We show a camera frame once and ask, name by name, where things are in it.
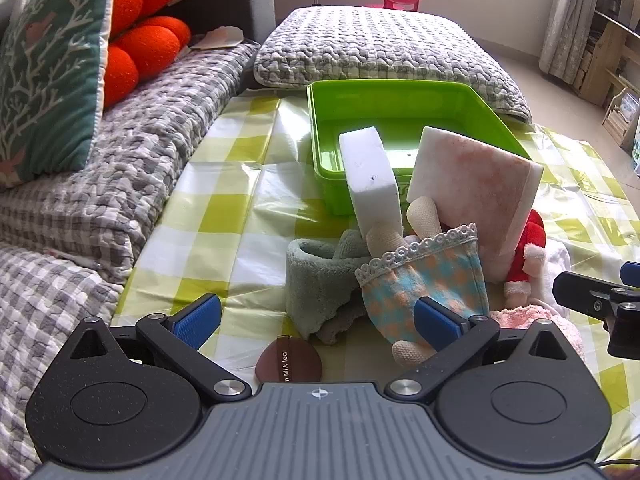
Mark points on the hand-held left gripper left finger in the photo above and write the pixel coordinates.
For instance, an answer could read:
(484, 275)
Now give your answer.
(195, 322)

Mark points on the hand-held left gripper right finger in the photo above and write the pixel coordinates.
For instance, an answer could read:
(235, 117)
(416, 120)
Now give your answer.
(435, 322)

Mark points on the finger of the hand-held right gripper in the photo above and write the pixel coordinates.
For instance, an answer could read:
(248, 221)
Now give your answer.
(631, 274)
(585, 292)

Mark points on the rag doll with checked dress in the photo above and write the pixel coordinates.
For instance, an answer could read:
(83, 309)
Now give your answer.
(430, 270)

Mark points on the pink fluffy towel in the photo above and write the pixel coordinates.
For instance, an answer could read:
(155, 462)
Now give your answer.
(520, 315)

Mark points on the white snowman plush red trim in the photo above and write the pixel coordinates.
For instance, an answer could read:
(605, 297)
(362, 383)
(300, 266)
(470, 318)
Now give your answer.
(530, 232)

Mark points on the large pink-stained white sponge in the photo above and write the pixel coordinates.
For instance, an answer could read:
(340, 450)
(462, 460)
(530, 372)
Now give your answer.
(475, 180)

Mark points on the small white sponge block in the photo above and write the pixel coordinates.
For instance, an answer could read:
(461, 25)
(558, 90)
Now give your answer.
(370, 180)

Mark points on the green plastic bin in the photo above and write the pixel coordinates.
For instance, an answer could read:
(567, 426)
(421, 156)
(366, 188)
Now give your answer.
(400, 105)

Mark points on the brown round packet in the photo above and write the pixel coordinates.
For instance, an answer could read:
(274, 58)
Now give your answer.
(295, 360)

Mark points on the grey-green fleece towel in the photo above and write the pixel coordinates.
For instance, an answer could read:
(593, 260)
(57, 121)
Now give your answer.
(310, 285)

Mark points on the small wooden book rack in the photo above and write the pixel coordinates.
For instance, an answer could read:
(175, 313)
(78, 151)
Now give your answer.
(620, 115)

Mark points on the grey checked quilted sofa cover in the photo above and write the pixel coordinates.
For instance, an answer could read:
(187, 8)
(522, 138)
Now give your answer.
(125, 175)

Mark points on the wooden bookshelf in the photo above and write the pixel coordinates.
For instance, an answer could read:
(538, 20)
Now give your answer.
(610, 45)

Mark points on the beige patterned curtain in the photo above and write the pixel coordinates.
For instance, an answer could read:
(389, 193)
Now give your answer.
(570, 20)

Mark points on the teal coral-print pillow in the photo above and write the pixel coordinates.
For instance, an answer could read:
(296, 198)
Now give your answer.
(45, 85)

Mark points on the grey quilted ottoman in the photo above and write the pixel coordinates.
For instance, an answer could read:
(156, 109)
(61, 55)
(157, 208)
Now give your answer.
(390, 45)

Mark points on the orange segmented plush pillow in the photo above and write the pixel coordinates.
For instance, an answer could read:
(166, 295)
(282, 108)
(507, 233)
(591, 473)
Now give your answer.
(150, 45)

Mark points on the grey sofa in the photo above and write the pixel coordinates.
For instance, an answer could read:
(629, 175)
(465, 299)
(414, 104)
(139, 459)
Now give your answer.
(225, 10)

